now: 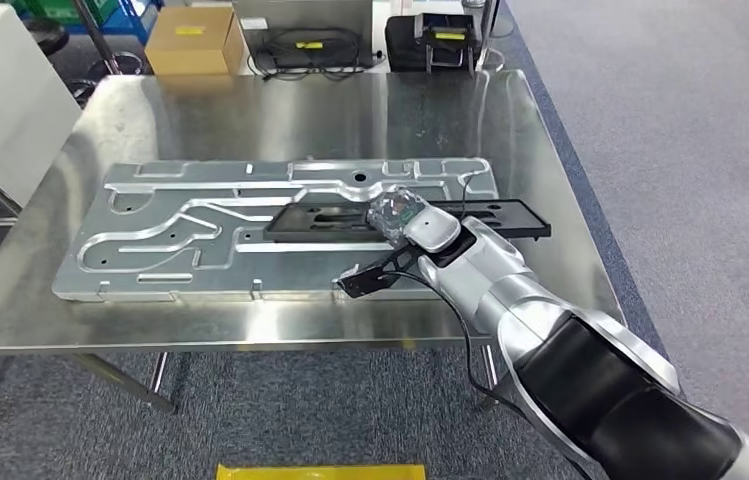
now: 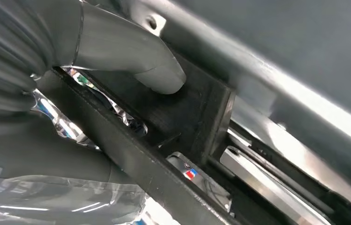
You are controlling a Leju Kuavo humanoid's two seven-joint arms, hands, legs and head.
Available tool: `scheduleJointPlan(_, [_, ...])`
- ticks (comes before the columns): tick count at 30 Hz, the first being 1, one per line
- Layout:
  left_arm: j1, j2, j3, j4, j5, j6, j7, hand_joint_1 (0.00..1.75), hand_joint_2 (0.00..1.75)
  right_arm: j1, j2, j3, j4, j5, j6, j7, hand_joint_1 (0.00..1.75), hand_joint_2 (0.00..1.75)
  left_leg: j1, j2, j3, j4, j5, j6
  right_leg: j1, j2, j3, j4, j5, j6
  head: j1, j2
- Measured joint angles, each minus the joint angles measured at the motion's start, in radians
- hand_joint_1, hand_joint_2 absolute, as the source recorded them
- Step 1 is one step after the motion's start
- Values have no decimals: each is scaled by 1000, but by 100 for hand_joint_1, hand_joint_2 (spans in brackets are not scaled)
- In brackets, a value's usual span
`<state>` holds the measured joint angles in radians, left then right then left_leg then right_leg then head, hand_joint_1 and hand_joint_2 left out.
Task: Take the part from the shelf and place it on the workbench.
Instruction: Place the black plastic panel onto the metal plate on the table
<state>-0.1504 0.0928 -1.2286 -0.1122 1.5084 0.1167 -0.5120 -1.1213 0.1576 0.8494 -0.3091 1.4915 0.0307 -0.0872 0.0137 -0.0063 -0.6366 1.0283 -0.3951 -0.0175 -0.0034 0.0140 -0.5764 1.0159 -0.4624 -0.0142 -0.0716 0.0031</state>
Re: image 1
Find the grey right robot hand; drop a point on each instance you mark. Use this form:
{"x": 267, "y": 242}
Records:
{"x": 394, "y": 215}

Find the black plastic licence plate frame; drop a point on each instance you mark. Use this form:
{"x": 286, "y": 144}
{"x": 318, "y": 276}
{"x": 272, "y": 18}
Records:
{"x": 526, "y": 228}

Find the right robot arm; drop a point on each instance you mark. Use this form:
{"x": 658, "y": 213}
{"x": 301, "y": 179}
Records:
{"x": 579, "y": 384}

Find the stainless steel workbench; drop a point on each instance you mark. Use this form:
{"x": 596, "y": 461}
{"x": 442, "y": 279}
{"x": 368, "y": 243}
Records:
{"x": 281, "y": 112}

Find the blue metal shelf rack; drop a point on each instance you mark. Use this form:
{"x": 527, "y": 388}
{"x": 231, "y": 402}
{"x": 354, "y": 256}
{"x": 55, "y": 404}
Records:
{"x": 139, "y": 20}

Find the machined aluminium panel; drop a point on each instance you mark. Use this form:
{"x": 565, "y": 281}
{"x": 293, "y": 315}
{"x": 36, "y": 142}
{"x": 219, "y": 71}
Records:
{"x": 294, "y": 272}

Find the black case with yellow label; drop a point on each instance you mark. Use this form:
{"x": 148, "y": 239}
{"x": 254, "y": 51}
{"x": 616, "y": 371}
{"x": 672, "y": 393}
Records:
{"x": 404, "y": 46}

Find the cardboard box with yellow label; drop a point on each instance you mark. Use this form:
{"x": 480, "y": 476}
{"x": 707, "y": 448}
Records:
{"x": 195, "y": 50}

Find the yellow floor tape square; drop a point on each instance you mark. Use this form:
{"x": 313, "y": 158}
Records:
{"x": 321, "y": 473}

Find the green plastic crate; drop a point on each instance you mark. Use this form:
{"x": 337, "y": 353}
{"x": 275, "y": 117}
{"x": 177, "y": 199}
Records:
{"x": 49, "y": 10}

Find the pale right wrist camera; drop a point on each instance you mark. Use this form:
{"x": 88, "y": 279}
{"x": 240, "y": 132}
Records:
{"x": 361, "y": 281}

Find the chrome stanchion post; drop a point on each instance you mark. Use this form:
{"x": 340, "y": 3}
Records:
{"x": 116, "y": 65}
{"x": 488, "y": 33}

